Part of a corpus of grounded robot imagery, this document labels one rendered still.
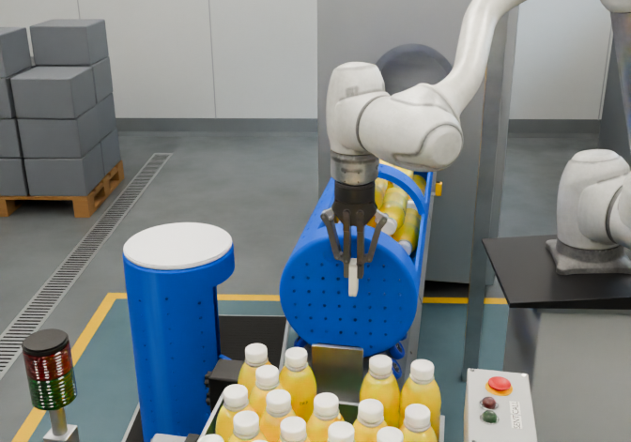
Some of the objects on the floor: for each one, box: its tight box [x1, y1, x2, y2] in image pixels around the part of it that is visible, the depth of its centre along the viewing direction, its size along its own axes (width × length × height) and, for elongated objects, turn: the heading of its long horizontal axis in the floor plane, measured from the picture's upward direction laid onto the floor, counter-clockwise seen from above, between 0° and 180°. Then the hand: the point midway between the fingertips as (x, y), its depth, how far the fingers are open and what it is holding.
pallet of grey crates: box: [0, 19, 124, 218], centre depth 498 cm, size 120×80×119 cm
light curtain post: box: [462, 0, 509, 382], centre depth 277 cm, size 6×6×170 cm
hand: (353, 277), depth 141 cm, fingers closed
